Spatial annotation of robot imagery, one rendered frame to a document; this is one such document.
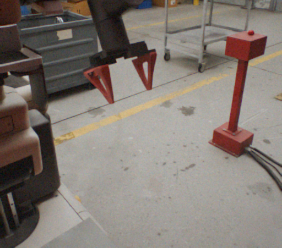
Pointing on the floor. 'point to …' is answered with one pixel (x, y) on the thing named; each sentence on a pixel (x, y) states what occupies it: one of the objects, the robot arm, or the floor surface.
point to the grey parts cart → (203, 33)
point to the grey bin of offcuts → (61, 47)
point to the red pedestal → (239, 42)
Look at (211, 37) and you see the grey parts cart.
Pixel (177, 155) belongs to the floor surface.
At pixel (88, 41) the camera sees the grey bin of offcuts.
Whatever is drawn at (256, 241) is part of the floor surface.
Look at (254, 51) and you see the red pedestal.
